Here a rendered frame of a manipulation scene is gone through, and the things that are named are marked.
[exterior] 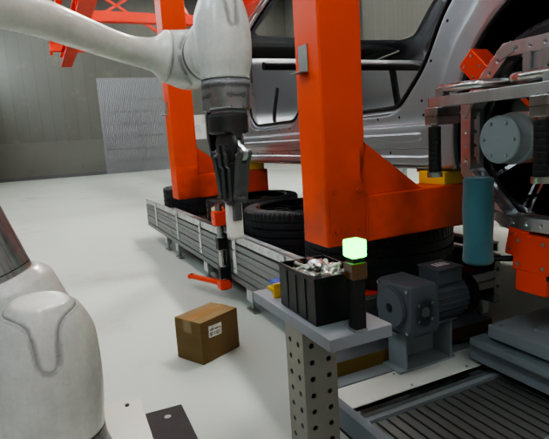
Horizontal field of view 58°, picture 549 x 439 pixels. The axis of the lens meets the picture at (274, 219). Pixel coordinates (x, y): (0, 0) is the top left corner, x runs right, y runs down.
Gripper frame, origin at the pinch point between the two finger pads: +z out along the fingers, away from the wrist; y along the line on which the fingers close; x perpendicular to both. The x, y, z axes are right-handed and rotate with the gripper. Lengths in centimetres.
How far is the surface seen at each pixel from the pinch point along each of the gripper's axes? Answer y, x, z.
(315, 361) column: -16, 29, 43
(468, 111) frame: -18, 95, -22
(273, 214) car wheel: -136, 92, 21
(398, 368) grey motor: -31, 75, 63
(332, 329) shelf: -1.8, 24.1, 28.4
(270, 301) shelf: -28.3, 23.6, 28.1
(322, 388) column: -16, 31, 51
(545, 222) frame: 8, 92, 11
